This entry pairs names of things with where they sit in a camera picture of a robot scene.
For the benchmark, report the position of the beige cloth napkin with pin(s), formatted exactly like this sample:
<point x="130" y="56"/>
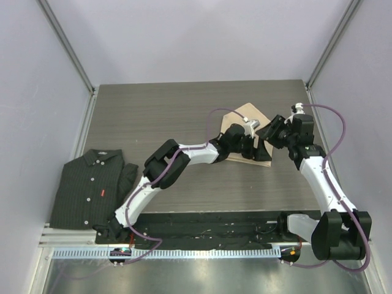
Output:
<point x="249" y="111"/>

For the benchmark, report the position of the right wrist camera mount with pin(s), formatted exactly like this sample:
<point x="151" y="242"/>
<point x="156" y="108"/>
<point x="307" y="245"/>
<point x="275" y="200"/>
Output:
<point x="297" y="109"/>

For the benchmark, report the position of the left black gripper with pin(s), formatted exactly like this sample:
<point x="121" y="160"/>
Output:
<point x="261" y="153"/>

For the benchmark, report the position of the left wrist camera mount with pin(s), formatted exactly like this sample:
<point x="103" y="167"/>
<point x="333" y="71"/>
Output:
<point x="250" y="126"/>

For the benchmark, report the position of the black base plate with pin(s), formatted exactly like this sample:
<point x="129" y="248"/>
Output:
<point x="200" y="231"/>

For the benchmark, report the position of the left aluminium frame post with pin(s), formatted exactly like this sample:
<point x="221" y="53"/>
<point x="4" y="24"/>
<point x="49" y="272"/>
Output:
<point x="65" y="43"/>

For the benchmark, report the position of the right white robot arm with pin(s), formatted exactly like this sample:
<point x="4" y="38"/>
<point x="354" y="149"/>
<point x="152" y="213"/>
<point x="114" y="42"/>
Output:
<point x="342" y="232"/>

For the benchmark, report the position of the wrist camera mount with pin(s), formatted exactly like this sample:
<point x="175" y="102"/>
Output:
<point x="250" y="126"/>
<point x="297" y="109"/>

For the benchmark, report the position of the right aluminium frame post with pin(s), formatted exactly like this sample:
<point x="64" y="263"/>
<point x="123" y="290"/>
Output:
<point x="338" y="33"/>

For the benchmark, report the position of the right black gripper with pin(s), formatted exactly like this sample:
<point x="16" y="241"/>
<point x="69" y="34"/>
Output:
<point x="270" y="131"/>

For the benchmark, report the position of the aluminium front rail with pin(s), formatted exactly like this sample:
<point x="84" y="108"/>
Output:
<point x="53" y="237"/>

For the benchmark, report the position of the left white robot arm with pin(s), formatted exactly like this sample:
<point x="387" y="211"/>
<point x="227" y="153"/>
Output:
<point x="166" y="164"/>

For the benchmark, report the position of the dark striped button shirt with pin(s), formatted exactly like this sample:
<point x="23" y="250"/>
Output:
<point x="91" y="188"/>

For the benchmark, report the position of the aluminium frame post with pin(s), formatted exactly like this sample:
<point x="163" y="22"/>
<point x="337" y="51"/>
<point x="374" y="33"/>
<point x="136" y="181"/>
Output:
<point x="65" y="43"/>
<point x="338" y="33"/>

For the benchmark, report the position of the white slotted cable duct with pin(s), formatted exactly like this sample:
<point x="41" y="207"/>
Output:
<point x="125" y="253"/>

